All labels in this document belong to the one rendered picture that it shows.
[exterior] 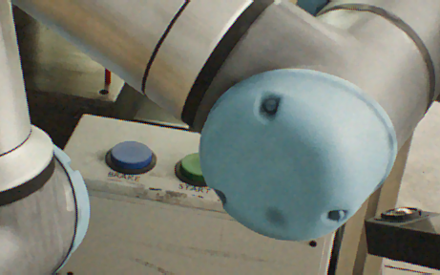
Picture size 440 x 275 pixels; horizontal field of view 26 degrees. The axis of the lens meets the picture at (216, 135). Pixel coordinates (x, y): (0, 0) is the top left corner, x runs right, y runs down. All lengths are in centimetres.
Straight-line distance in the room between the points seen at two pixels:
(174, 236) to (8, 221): 23
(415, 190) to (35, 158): 187
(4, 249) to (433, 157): 205
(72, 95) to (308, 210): 76
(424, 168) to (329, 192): 226
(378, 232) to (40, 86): 59
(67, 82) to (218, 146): 77
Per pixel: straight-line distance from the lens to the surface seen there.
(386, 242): 65
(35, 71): 118
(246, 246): 92
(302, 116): 37
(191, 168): 91
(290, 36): 41
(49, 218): 78
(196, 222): 92
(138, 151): 93
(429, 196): 254
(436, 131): 282
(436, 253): 61
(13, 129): 74
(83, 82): 115
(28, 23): 126
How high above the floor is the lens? 143
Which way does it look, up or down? 33 degrees down
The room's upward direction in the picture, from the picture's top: 6 degrees clockwise
